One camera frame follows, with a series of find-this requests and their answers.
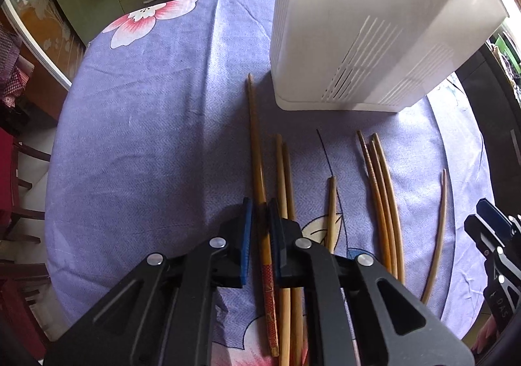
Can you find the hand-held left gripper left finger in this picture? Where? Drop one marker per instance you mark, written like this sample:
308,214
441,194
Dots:
247,243

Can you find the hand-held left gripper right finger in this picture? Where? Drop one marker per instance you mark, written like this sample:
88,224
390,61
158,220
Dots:
276,243

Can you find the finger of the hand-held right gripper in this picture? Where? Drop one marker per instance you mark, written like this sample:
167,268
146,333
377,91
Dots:
494,216
480,235

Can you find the chopstick with red patterned end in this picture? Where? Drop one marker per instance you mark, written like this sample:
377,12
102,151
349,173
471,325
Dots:
256,146

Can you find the white plastic chopstick holder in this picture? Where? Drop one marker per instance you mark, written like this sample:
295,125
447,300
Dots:
366,3

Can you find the person's right hand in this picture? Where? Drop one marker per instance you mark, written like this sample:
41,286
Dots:
486,335

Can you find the dark lower cabinet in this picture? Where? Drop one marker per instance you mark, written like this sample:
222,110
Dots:
488,113

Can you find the purple floral tablecloth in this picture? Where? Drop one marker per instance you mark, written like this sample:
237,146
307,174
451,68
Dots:
163,125

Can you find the red chair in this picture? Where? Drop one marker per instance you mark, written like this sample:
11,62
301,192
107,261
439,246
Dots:
16,195

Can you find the checked apron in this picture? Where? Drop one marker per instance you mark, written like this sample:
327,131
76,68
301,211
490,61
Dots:
12,64

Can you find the glass sliding door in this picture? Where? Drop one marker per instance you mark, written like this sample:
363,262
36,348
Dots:
36,23

